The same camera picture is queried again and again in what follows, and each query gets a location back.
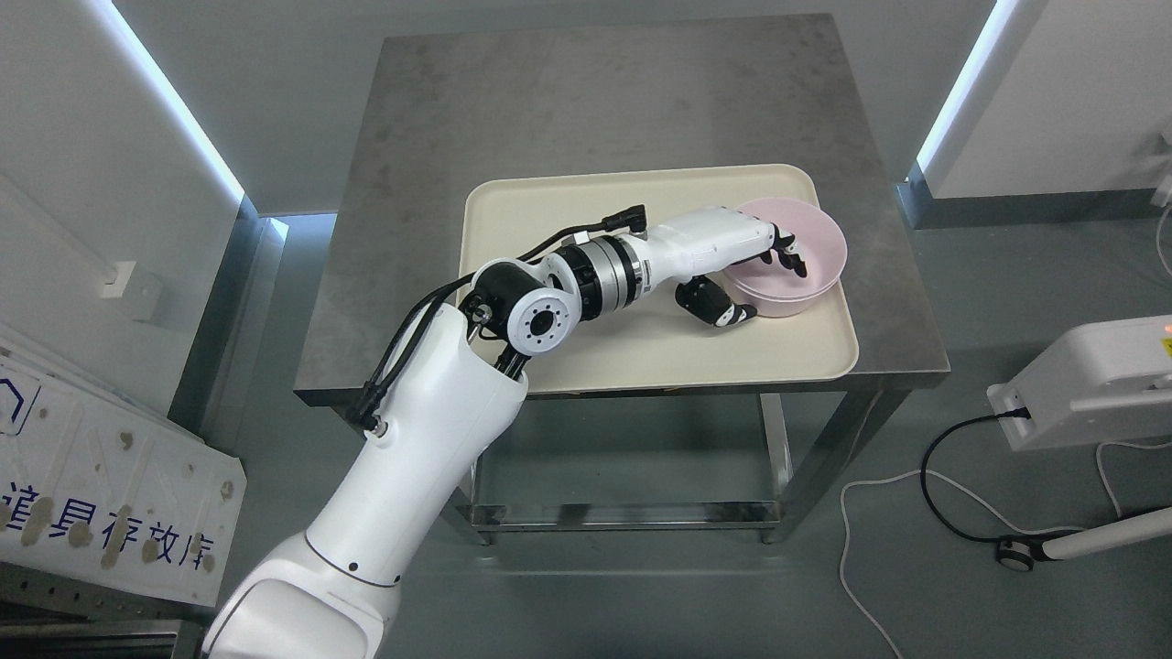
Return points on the steel table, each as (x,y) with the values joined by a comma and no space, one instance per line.
(448,112)

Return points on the white stand leg with caster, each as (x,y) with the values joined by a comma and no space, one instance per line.
(1022,552)

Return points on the metal shelf rack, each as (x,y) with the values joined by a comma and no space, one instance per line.
(44,615)

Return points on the pink bowl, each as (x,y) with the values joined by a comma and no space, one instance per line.
(774,290)

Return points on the cream plastic tray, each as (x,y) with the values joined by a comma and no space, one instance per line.
(654,345)

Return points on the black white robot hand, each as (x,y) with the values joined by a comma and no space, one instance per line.
(691,246)

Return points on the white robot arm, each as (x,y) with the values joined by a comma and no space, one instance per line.
(431,407)

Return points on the white wall bracket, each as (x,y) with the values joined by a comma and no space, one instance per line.
(135,292)

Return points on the white device stand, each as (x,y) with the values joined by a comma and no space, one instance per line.
(1101,382)

